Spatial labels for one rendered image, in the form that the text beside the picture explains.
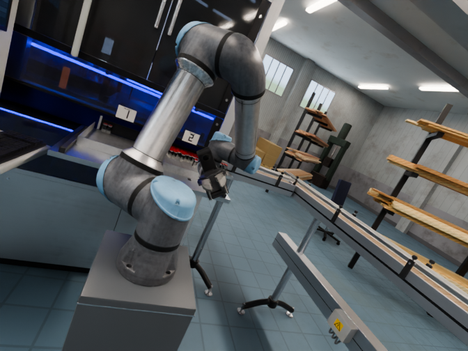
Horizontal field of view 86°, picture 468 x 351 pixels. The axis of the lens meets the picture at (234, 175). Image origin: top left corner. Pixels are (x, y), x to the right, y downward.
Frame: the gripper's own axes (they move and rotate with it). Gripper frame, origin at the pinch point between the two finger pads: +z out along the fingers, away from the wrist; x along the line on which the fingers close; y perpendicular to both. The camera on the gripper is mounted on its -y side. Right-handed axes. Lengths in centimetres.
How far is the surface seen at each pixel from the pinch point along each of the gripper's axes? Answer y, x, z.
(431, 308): 77, -60, 5
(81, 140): -25, 42, -39
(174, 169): 0.2, 13.8, -44.9
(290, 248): 89, -35, -78
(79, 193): -2, 66, -68
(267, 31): -45, -55, -68
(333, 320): 98, -31, -24
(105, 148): -19, 35, -41
